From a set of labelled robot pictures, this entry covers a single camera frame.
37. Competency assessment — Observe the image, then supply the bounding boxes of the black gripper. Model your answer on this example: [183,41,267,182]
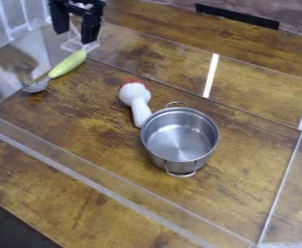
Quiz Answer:
[47,0,106,45]

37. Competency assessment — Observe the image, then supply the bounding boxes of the green handled metal spoon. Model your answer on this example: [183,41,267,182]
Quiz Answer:
[21,49,86,93]

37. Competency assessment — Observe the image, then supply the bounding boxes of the white red toy mushroom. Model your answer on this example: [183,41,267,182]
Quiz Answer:
[118,77,151,128]

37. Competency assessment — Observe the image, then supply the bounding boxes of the black strip on table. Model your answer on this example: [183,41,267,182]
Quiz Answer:
[194,3,281,30]

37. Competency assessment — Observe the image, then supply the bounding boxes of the small steel pot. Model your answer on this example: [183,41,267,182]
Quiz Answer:
[141,102,221,178]

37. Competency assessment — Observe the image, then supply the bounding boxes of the clear acrylic enclosure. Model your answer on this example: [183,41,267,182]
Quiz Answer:
[0,0,302,248]

